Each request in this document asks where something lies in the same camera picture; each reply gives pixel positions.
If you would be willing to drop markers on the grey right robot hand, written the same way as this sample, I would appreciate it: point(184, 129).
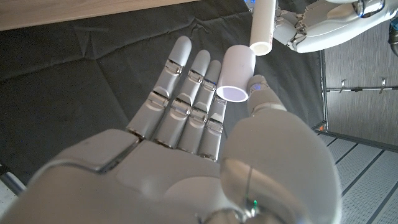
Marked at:
point(155, 180)

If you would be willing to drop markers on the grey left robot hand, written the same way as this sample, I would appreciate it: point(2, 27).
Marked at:
point(326, 25)

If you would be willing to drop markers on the white PVC pipe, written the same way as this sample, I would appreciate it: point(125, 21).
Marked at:
point(262, 25)

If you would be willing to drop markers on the white pipe connector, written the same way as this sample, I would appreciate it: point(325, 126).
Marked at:
point(236, 71)

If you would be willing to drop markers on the black backdrop stand pole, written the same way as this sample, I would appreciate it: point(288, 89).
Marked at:
point(12, 183)
point(325, 93)

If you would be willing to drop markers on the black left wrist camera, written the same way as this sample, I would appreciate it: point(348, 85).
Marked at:
point(394, 37)

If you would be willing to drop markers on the grey wall rail with hooks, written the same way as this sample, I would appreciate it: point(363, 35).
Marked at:
point(357, 89)

